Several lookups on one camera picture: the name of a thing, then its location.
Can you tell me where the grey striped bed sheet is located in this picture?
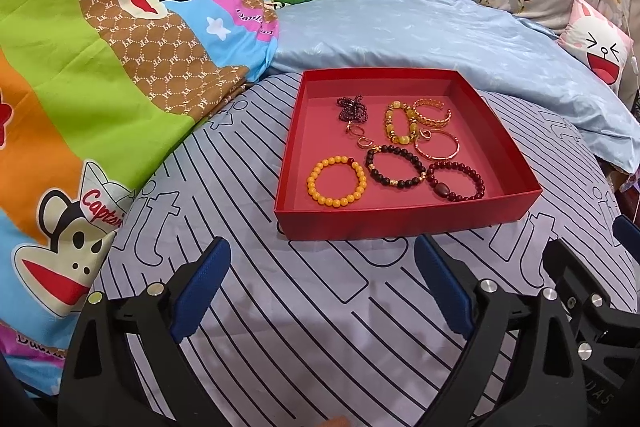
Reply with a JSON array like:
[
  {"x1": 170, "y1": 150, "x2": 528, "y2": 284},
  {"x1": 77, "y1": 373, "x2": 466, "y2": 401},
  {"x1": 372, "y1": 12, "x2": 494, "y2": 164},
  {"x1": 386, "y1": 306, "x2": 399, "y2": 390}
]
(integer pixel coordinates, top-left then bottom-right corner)
[{"x1": 94, "y1": 74, "x2": 638, "y2": 426}]

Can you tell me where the dark brown bead bracelet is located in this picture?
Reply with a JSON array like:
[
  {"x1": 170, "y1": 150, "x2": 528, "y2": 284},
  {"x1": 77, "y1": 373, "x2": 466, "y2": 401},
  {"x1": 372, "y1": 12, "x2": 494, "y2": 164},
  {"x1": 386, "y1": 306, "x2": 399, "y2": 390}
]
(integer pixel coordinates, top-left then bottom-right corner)
[{"x1": 364, "y1": 144, "x2": 428, "y2": 190}]

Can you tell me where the pink laughing face cushion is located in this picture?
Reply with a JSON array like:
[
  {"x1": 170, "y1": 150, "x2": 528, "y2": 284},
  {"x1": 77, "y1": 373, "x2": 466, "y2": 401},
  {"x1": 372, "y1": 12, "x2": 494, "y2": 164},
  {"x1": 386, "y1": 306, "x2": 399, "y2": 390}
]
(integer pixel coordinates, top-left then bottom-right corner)
[{"x1": 558, "y1": 0, "x2": 634, "y2": 93}]

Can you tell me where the orange bead bracelet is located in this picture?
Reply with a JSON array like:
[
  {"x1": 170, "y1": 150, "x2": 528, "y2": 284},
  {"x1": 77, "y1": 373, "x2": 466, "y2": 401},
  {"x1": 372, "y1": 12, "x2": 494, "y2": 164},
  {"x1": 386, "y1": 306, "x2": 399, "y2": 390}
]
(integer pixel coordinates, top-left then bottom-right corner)
[{"x1": 306, "y1": 155, "x2": 369, "y2": 209}]

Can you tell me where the smooth gold bangle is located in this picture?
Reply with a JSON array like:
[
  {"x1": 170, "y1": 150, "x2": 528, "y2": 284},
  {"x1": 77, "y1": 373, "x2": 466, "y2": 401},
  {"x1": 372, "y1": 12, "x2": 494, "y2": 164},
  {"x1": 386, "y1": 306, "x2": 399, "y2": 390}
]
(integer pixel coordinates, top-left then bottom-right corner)
[{"x1": 414, "y1": 129, "x2": 460, "y2": 161}]

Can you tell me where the red cardboard tray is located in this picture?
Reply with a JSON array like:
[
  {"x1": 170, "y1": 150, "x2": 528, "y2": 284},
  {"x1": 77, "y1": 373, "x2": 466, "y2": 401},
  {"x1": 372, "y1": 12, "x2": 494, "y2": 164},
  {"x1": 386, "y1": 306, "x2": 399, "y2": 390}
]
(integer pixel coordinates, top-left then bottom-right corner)
[{"x1": 274, "y1": 68, "x2": 542, "y2": 241}]

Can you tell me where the left hand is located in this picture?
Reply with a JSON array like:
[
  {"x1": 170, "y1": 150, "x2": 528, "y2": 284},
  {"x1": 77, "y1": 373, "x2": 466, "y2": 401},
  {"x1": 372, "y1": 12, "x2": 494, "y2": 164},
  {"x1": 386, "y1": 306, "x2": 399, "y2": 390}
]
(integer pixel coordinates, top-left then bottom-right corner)
[{"x1": 318, "y1": 416, "x2": 350, "y2": 427}]

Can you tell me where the dark red bead bracelet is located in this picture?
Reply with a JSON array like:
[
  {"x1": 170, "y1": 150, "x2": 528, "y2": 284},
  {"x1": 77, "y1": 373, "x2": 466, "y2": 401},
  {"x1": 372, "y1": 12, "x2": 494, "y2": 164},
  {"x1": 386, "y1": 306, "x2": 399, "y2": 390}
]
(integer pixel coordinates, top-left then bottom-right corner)
[{"x1": 425, "y1": 159, "x2": 486, "y2": 203}]

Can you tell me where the cartoon monkey colourful blanket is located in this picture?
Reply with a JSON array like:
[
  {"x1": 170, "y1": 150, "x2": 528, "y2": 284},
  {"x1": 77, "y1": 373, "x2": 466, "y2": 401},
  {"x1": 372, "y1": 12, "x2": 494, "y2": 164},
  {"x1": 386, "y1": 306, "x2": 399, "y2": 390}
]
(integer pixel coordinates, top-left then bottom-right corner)
[{"x1": 1, "y1": 0, "x2": 278, "y2": 395}]

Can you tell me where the textured gold bangle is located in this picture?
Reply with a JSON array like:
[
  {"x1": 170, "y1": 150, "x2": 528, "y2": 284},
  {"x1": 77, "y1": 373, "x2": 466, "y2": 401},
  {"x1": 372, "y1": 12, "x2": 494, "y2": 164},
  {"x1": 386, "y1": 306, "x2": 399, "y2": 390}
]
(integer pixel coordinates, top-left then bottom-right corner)
[{"x1": 412, "y1": 98, "x2": 452, "y2": 129}]

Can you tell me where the light blue quilt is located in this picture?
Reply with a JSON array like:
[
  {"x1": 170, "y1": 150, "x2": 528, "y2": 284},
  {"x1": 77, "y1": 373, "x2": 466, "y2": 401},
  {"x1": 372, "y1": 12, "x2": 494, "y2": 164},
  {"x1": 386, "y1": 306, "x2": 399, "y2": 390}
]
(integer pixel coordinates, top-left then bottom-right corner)
[{"x1": 270, "y1": 0, "x2": 639, "y2": 173}]

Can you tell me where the purple small bead bracelet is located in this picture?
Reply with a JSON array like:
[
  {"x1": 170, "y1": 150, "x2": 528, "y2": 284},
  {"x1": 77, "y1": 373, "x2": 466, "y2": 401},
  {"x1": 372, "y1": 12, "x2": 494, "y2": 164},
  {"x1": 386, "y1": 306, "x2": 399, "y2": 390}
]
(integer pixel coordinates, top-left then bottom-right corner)
[{"x1": 335, "y1": 94, "x2": 370, "y2": 126}]

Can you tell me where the yellow stone bead bracelet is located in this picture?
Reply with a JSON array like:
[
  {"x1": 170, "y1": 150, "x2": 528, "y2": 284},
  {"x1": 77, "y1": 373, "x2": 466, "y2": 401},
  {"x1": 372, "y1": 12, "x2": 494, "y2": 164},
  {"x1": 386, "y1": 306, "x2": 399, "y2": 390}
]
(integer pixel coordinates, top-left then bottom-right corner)
[{"x1": 382, "y1": 100, "x2": 421, "y2": 148}]

